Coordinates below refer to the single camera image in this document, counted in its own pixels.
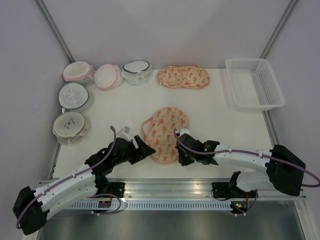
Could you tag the blue trimmed round laundry bag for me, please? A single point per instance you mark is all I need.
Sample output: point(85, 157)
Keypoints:
point(74, 97)

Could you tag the aluminium frame post left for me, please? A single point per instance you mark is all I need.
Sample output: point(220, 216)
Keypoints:
point(54, 29)

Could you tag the white plastic basket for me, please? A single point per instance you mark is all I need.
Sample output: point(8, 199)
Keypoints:
point(253, 85)

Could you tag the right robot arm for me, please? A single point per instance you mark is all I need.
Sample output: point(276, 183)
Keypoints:
point(277, 168)

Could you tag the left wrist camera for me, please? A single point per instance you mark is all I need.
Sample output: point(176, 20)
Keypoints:
point(124, 133)

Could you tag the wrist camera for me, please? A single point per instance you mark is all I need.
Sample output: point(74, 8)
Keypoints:
point(183, 131)
point(124, 133)

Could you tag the navy trimmed white mesh bag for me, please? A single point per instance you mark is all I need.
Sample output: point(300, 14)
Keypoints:
point(137, 72)

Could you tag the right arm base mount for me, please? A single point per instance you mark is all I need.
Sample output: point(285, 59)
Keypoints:
point(221, 191)

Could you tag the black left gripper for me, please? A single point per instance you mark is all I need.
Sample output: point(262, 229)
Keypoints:
point(145, 149)

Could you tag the aluminium frame post right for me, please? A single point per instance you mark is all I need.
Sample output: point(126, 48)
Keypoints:
point(292, 4)

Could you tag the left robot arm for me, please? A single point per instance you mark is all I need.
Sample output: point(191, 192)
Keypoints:
point(34, 207)

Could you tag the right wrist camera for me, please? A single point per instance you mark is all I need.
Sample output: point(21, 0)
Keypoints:
point(183, 131)

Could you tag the pink trimmed round laundry bag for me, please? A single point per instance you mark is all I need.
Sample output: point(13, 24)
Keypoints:
point(79, 72)

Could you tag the pink trimmed white mesh bag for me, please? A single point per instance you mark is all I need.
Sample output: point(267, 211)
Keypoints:
point(108, 76)

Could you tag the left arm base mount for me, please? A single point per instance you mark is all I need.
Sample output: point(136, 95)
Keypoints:
point(115, 188)

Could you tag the aluminium frame post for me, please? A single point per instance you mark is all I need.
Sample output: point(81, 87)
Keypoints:
point(292, 4)
point(54, 29)

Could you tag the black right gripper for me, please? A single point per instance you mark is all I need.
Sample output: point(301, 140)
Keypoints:
point(183, 161)

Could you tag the white slotted cable duct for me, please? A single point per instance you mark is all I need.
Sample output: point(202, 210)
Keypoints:
point(161, 205)

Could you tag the beige round bag with glasses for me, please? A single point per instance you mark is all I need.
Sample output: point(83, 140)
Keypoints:
point(70, 128)

